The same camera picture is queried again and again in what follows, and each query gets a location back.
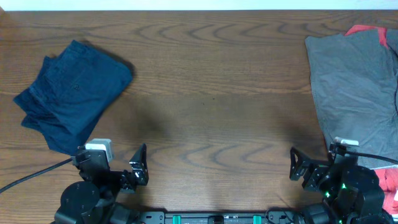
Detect navy blue shorts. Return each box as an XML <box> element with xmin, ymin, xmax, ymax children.
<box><xmin>27</xmin><ymin>39</ymin><xmax>134</xmax><ymax>138</ymax></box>

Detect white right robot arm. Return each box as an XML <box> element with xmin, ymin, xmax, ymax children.
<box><xmin>289</xmin><ymin>143</ymin><xmax>396</xmax><ymax>224</ymax></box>

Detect folded navy blue garment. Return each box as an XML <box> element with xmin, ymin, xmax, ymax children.
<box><xmin>12</xmin><ymin>55</ymin><xmax>103</xmax><ymax>156</ymax></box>

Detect grey shorts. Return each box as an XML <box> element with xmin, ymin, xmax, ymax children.
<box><xmin>305</xmin><ymin>29</ymin><xmax>397</xmax><ymax>159</ymax></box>

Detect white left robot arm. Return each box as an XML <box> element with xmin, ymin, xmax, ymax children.
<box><xmin>54</xmin><ymin>139</ymin><xmax>149</xmax><ymax>224</ymax></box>

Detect red garment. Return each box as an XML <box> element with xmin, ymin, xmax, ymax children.
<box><xmin>345</xmin><ymin>25</ymin><xmax>397</xmax><ymax>218</ymax></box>

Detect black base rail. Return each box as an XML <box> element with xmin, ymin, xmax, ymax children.
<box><xmin>133</xmin><ymin>208</ymin><xmax>299</xmax><ymax>224</ymax></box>

